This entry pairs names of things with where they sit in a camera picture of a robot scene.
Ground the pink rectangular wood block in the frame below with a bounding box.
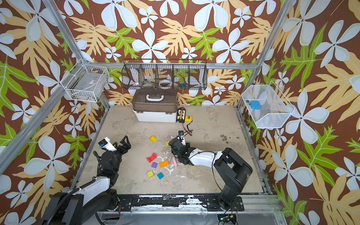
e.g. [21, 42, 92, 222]
[172, 157, 177, 168]

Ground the red arch wood block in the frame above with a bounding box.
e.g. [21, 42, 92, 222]
[146, 153, 157, 163]

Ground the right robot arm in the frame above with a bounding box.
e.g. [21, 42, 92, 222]
[169, 137, 253, 210]

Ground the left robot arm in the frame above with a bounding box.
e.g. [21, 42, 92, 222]
[39, 136, 131, 225]

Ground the orange rectangular wood block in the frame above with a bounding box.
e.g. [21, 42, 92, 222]
[159, 160, 169, 168]

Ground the yellow triangular wood block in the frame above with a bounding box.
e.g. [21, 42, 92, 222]
[149, 136, 157, 143]

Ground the purple cube wood block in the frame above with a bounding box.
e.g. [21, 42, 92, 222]
[151, 162, 158, 168]

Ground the teal cube wood block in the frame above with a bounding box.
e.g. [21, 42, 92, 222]
[157, 172, 164, 180]

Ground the lime cube block front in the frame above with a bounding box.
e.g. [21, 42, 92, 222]
[147, 171, 154, 178]

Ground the yellow tape measure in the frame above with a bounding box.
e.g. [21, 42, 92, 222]
[184, 115, 193, 123]

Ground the white storage box brown lid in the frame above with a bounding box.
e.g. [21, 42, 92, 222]
[132, 88, 178, 122]

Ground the blue small device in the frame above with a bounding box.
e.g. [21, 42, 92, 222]
[250, 100, 261, 110]

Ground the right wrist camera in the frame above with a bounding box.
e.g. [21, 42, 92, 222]
[178, 130, 186, 145]

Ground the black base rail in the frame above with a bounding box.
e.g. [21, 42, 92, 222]
[118, 193, 245, 212]

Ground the white wire basket left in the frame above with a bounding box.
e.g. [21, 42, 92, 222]
[63, 64, 109, 102]

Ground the white wire basket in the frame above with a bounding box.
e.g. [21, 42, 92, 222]
[63, 64, 109, 102]
[241, 82, 295, 129]

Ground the black wire wall basket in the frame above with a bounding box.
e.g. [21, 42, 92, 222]
[120, 59, 208, 90]

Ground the aluminium frame post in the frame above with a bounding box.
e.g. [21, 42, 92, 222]
[236, 0, 297, 91]

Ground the white wire basket right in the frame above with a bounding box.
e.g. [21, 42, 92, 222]
[241, 82, 295, 129]

